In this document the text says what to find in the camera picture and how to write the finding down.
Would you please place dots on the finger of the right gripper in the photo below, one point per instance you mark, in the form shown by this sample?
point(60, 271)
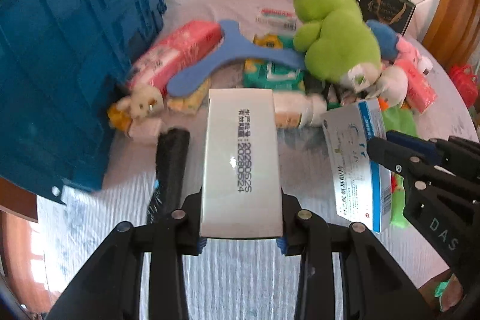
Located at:
point(424, 149)
point(402, 161)

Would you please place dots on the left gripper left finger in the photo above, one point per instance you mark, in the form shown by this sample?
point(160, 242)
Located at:
point(108, 285)

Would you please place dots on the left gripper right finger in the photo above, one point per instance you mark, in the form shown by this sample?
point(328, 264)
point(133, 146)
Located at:
point(374, 286)

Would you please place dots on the pink tissue box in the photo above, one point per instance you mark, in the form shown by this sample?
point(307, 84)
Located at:
point(420, 94)

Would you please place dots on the white blue medicine box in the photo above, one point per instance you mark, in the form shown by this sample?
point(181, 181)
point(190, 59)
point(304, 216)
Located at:
point(362, 187)

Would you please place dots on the white penguin plush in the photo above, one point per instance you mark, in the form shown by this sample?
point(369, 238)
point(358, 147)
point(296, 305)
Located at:
point(391, 86)

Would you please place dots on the green frog plush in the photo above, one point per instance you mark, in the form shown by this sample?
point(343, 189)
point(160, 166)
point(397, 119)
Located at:
point(337, 44)

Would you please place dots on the tall white medicine box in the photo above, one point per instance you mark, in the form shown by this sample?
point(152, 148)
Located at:
point(241, 189)

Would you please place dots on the person hand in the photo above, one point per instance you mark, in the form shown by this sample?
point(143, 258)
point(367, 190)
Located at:
point(449, 293)

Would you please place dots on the green plush cloth toy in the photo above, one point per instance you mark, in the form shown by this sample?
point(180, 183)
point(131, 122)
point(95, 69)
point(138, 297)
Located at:
point(400, 126)

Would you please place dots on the blue pink plush toy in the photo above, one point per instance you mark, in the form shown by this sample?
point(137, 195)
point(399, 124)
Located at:
point(394, 46)

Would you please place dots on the white pill bottle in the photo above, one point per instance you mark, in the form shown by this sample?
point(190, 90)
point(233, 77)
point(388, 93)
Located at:
point(294, 109)

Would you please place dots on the black gift bag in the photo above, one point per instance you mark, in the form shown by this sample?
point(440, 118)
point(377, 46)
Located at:
point(395, 13)

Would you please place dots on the black cylinder roll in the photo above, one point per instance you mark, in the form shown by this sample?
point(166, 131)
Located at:
point(170, 162)

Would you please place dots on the small pink white box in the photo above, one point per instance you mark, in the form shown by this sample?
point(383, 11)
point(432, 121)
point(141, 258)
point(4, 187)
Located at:
point(145, 131)

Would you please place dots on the green wipes pack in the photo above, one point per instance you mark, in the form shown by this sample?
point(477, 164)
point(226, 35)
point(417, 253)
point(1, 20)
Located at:
point(261, 74)

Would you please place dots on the yellow snack packet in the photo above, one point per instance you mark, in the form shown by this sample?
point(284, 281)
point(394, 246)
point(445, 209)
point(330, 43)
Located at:
point(274, 41)

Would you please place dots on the red white flat box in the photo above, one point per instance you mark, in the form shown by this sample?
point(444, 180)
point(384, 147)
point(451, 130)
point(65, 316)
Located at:
point(275, 18)

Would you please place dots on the small cream bear plush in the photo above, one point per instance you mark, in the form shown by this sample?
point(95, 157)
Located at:
point(143, 102)

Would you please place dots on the yellow sponge pack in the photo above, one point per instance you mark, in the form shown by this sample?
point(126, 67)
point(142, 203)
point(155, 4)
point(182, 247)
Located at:
point(190, 105)

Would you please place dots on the blue foam boomerang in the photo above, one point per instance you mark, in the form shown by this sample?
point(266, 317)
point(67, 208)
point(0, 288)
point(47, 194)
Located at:
point(234, 47)

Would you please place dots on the long pink tissue pack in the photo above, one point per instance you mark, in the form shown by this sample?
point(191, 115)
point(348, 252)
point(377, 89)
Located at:
point(181, 49)

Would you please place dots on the blue plastic crate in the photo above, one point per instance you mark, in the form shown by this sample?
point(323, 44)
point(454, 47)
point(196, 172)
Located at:
point(63, 63)

